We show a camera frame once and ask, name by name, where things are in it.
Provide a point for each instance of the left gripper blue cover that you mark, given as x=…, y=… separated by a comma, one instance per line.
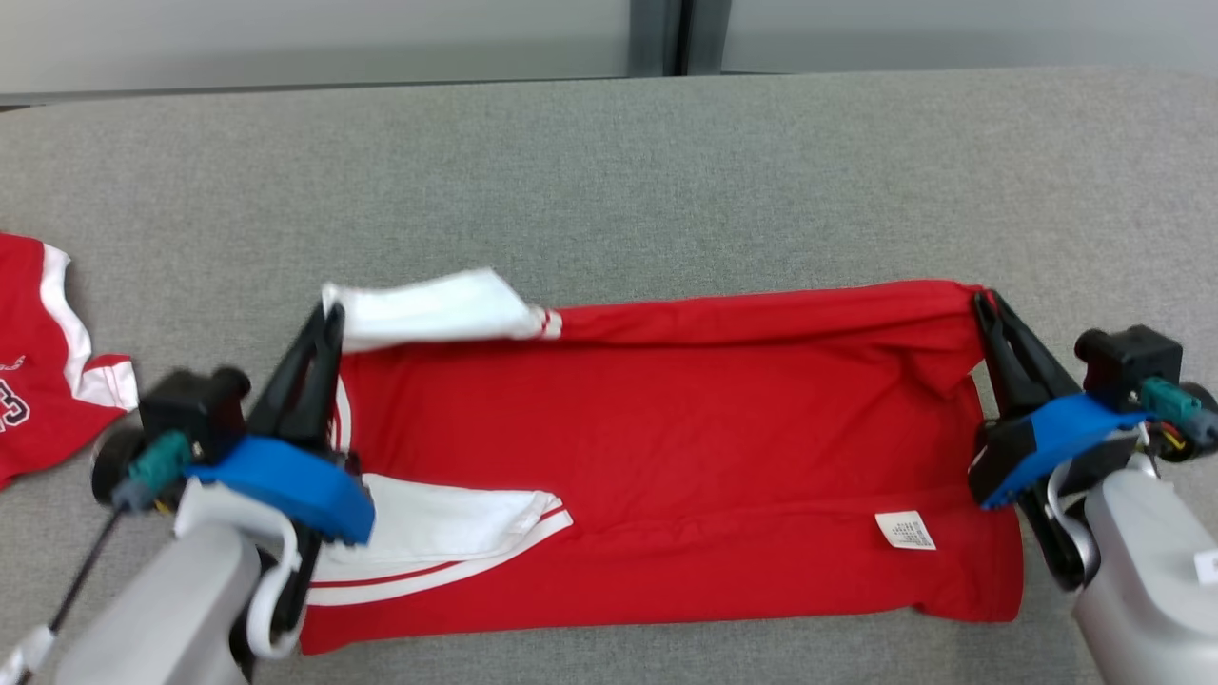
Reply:
x=285, y=485

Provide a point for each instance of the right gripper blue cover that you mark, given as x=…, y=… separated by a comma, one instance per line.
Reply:
x=1056, y=442

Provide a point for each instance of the red shorts white side stripe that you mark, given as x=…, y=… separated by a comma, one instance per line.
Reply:
x=38, y=400

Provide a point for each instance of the red jersey shirt white sleeves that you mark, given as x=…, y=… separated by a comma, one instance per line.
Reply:
x=666, y=428

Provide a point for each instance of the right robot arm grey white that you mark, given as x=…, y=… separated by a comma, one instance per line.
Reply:
x=1151, y=571

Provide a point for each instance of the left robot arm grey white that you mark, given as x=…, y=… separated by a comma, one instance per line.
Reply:
x=162, y=609

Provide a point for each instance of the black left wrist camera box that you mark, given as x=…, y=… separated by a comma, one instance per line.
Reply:
x=195, y=404

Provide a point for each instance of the grey metal floor rail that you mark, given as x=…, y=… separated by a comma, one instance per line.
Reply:
x=285, y=88

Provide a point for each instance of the grey metal wall post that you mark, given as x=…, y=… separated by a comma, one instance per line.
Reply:
x=677, y=33

